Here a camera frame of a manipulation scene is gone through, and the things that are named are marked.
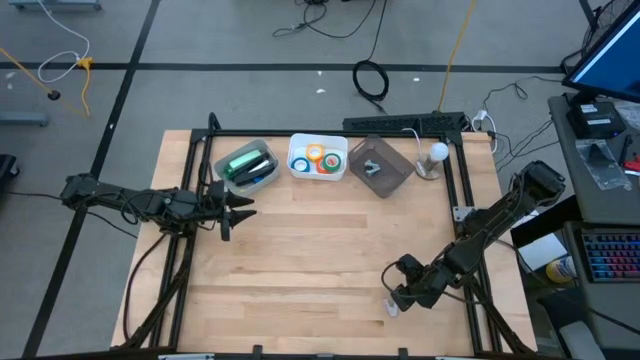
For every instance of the orange tape roll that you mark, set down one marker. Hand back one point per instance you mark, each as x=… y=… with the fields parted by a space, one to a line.
x=320 y=167

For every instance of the black stapler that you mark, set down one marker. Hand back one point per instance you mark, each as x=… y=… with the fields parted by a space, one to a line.
x=250 y=175

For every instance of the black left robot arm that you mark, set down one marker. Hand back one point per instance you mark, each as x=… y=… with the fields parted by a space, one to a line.
x=150 y=205

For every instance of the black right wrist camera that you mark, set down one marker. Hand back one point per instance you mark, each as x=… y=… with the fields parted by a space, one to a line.
x=411 y=264

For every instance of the yellow tape roll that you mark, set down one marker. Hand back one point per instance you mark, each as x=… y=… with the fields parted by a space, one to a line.
x=315 y=151

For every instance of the purple staple remover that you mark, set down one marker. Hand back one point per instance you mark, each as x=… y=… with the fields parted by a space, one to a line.
x=390 y=307

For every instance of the grey side desk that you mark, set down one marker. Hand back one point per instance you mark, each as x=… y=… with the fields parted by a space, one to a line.
x=590 y=205

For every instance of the mint green stapler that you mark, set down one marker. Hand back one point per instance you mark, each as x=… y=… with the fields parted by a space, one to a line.
x=242 y=161

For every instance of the yellow and blue canister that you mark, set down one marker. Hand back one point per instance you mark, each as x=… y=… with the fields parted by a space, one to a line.
x=560 y=270

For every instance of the black table clamp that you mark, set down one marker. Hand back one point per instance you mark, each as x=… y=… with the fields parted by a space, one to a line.
x=402 y=353
x=257 y=352

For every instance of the backlit colourful keyboard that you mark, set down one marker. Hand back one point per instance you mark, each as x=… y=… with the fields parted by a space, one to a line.
x=612 y=255

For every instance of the light grey plastic bin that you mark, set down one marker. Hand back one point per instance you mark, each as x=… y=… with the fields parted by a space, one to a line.
x=222 y=172

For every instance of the white paper sheet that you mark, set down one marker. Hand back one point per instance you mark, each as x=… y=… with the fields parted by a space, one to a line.
x=542 y=252

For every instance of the white wall plug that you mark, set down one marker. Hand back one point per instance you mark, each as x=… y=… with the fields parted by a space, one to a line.
x=481 y=116

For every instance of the teal blue tape roll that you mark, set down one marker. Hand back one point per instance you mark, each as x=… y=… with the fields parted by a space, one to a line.
x=294 y=165

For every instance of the white plastic bin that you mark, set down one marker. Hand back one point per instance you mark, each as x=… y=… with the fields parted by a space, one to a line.
x=295 y=142

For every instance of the computer monitor with blue screen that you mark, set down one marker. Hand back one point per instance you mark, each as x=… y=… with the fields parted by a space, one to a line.
x=615 y=65

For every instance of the light bulb on brass stand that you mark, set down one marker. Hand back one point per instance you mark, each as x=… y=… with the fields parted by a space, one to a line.
x=439 y=151

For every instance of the black mini computer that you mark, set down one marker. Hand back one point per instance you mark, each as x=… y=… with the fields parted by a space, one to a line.
x=595 y=120

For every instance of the green tape roll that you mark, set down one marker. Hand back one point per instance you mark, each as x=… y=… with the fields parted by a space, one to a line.
x=332 y=162

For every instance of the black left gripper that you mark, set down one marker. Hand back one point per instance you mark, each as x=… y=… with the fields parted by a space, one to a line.
x=222 y=205

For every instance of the black power strip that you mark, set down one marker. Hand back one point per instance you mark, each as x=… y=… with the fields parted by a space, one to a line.
x=400 y=122

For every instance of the silver aluminium extrusion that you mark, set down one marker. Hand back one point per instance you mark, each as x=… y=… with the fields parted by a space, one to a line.
x=457 y=358
x=187 y=357

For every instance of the silver arm base bracket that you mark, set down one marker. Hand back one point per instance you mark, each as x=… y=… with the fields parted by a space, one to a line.
x=462 y=213

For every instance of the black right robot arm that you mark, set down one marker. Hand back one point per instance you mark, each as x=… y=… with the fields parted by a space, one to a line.
x=492 y=220

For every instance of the black aluminium rig frame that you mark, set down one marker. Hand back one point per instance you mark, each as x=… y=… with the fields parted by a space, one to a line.
x=240 y=133

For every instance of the dark translucent plastic bin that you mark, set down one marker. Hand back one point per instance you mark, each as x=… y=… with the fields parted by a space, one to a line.
x=390 y=175

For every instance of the pale blue staple remover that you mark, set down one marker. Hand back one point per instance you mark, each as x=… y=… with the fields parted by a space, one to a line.
x=371 y=168

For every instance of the clear plastic bag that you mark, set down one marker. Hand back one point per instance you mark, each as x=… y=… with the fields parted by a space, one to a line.
x=602 y=165

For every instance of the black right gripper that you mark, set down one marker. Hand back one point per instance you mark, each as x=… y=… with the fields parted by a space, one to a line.
x=425 y=287

